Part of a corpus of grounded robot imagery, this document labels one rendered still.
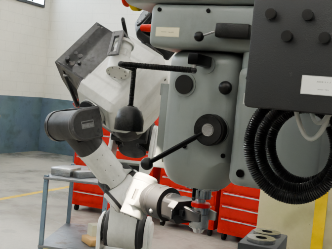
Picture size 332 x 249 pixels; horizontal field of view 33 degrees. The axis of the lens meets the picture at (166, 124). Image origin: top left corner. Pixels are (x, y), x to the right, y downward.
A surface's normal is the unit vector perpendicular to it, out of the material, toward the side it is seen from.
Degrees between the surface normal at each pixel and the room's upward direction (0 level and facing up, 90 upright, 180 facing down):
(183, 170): 118
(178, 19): 90
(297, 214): 90
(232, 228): 90
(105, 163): 98
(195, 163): 108
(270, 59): 90
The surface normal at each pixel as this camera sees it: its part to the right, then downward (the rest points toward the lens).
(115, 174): 0.45, 0.23
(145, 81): 0.50, 0.02
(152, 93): 0.77, 0.52
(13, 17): 0.90, 0.11
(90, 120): 0.70, -0.03
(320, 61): -0.43, 0.00
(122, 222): -0.13, -0.12
